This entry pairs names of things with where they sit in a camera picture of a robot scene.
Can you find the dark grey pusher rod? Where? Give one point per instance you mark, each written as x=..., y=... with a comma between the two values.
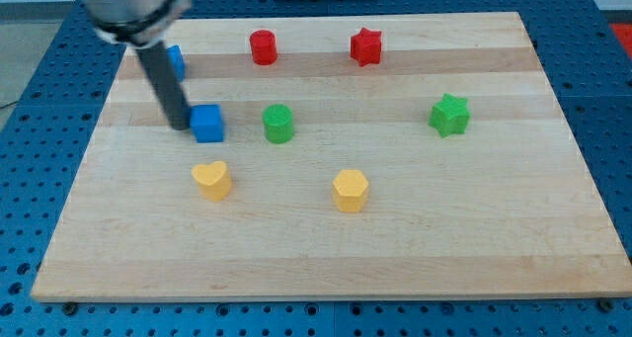
x=162, y=75

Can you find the green cylinder block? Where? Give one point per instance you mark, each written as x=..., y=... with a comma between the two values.
x=278, y=123

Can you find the yellow hexagon block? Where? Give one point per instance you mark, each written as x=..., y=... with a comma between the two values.
x=350, y=190

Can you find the blue cube block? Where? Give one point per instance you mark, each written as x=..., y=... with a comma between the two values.
x=206, y=123

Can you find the blue block behind rod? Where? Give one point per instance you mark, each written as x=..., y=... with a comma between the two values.
x=177, y=59

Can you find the yellow heart block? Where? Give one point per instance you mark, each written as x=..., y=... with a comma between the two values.
x=213, y=180

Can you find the red star block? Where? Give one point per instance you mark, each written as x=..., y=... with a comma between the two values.
x=366, y=47

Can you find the green star block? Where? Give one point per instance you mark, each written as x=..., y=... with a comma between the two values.
x=450, y=115

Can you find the red cylinder block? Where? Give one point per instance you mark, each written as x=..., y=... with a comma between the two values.
x=263, y=46

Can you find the wooden board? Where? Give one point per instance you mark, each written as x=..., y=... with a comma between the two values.
x=508, y=209

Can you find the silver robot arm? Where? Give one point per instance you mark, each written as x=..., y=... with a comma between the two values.
x=142, y=25

